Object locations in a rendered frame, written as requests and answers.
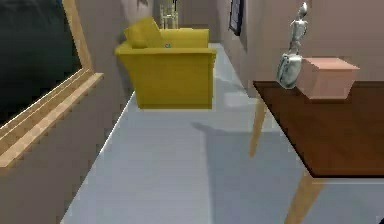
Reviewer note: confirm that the dark wooden table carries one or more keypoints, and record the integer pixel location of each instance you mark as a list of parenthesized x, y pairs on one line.
[(333, 130)]

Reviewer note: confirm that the yellow armchair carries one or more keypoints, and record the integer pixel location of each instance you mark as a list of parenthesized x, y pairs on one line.
[(170, 76)]

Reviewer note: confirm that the wooden framed window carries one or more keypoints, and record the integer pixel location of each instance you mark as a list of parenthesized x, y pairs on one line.
[(36, 60)]

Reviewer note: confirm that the small teal object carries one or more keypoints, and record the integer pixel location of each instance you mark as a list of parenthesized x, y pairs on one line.
[(167, 45)]

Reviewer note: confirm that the dark framed picture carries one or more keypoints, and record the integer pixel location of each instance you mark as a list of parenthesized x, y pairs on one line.
[(236, 16)]

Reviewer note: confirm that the yellow cushion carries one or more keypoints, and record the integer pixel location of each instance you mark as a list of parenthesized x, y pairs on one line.
[(144, 34)]

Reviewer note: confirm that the pink box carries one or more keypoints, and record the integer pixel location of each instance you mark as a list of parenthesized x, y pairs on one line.
[(328, 77)]

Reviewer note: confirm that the pale wooden chair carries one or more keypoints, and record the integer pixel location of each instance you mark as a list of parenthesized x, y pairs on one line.
[(168, 16)]

